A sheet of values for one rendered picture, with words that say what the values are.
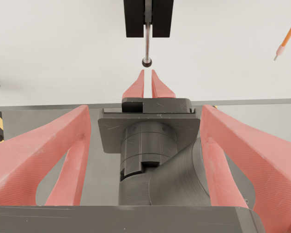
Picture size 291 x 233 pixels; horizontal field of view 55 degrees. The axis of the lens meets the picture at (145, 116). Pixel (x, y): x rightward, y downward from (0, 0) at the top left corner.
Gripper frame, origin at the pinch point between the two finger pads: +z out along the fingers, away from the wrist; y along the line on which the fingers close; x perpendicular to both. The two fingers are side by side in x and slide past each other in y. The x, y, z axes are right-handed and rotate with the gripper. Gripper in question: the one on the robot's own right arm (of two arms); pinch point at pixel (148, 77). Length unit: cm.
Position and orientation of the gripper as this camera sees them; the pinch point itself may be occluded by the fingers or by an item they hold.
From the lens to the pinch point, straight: 35.7
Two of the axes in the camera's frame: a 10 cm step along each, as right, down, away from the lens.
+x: -0.1, 6.3, 7.8
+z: -0.1, -7.8, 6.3
